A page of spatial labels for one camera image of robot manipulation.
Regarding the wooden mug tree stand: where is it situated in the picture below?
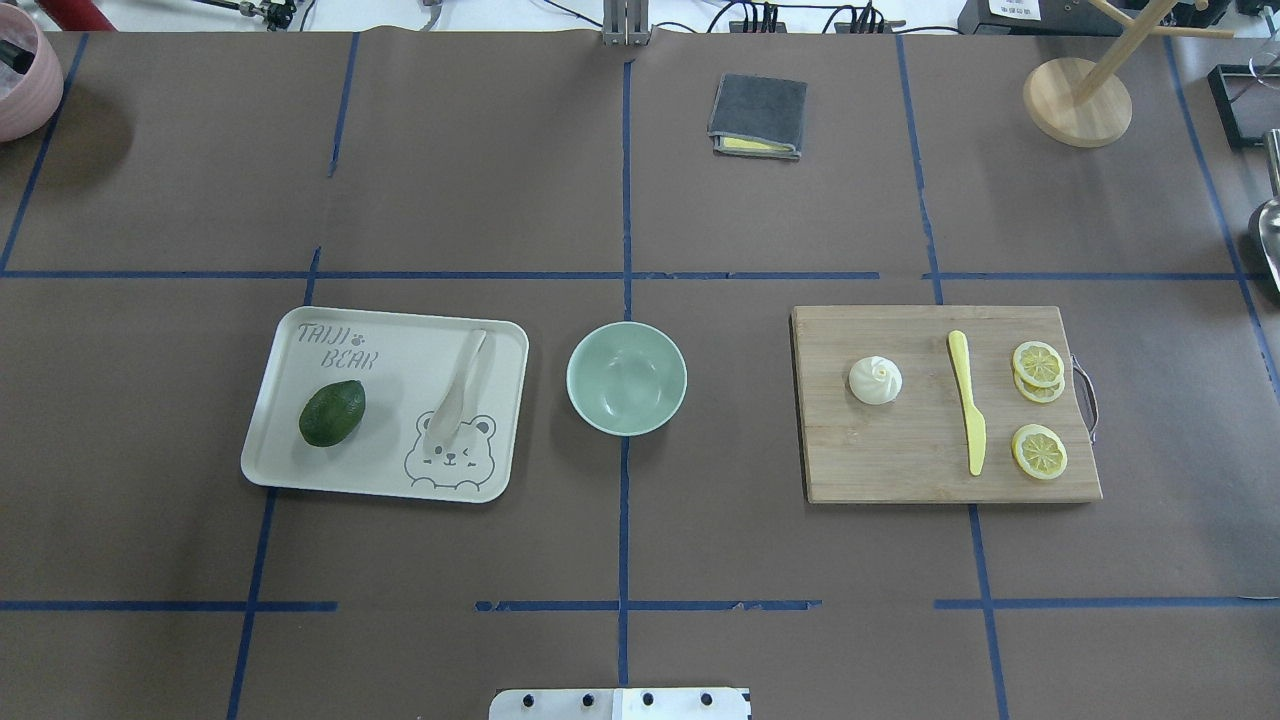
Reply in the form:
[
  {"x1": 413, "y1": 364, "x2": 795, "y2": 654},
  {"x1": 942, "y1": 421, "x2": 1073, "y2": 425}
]
[{"x1": 1021, "y1": 1, "x2": 1235, "y2": 149}]

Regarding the upper lemon slice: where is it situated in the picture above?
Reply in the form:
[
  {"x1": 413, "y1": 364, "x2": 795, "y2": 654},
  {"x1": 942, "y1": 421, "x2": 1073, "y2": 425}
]
[{"x1": 1011, "y1": 340, "x2": 1066, "y2": 389}]

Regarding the lower lemon slice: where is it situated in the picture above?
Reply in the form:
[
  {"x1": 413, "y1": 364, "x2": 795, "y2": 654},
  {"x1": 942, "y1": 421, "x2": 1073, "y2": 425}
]
[{"x1": 1011, "y1": 424, "x2": 1069, "y2": 480}]

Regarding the lemon slice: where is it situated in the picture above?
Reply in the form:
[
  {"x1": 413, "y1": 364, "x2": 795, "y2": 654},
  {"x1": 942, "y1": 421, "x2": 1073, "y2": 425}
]
[
  {"x1": 1011, "y1": 424, "x2": 1069, "y2": 480},
  {"x1": 1011, "y1": 340, "x2": 1066, "y2": 389}
]

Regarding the white steamed bun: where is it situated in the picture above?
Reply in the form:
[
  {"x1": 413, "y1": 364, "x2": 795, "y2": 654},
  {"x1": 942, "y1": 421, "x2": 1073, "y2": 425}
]
[{"x1": 846, "y1": 355, "x2": 904, "y2": 406}]

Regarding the black glass rack tray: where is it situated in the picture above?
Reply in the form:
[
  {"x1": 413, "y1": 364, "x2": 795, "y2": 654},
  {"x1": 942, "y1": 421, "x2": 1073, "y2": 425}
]
[{"x1": 1206, "y1": 64, "x2": 1279, "y2": 149}]

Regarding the white bear serving tray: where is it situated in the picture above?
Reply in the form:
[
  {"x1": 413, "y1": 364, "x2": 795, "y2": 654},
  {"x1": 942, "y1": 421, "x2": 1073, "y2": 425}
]
[{"x1": 241, "y1": 306, "x2": 529, "y2": 503}]

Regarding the grey folded cloth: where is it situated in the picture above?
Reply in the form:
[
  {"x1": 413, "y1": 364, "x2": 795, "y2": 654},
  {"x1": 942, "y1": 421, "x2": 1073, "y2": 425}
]
[{"x1": 707, "y1": 73, "x2": 808, "y2": 160}]

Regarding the yellow plastic knife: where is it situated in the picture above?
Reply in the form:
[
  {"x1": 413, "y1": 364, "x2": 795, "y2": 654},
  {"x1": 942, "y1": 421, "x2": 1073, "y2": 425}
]
[{"x1": 947, "y1": 329, "x2": 988, "y2": 477}]

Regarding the bamboo cutting board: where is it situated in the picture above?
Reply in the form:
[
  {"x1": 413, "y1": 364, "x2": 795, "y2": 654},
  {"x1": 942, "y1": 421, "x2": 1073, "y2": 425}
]
[{"x1": 791, "y1": 305, "x2": 1103, "y2": 503}]

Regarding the white ceramic spoon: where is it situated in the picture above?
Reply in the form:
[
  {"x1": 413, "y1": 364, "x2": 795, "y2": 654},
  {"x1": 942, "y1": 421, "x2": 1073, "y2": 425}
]
[{"x1": 421, "y1": 328, "x2": 486, "y2": 459}]

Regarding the green avocado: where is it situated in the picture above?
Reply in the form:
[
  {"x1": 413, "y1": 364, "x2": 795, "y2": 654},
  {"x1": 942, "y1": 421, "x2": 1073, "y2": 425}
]
[{"x1": 297, "y1": 379, "x2": 366, "y2": 448}]

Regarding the pink bowl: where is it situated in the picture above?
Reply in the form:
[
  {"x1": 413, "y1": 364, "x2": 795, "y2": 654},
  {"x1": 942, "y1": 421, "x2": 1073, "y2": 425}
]
[{"x1": 1, "y1": 3, "x2": 64, "y2": 143}]

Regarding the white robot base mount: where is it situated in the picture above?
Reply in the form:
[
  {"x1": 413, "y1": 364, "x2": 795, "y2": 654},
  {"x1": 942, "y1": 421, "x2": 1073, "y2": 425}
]
[{"x1": 488, "y1": 685, "x2": 753, "y2": 719}]

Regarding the metal scoop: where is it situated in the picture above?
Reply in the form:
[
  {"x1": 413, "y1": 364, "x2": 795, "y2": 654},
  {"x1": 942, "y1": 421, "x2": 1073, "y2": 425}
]
[{"x1": 1251, "y1": 129, "x2": 1279, "y2": 291}]

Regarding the lemon slice underneath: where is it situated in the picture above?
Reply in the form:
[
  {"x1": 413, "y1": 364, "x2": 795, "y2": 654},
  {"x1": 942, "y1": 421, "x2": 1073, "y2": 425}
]
[{"x1": 1012, "y1": 374, "x2": 1065, "y2": 404}]

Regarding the light green bowl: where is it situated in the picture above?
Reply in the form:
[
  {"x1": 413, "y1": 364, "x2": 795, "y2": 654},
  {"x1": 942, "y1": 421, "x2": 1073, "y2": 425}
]
[{"x1": 566, "y1": 322, "x2": 689, "y2": 437}]

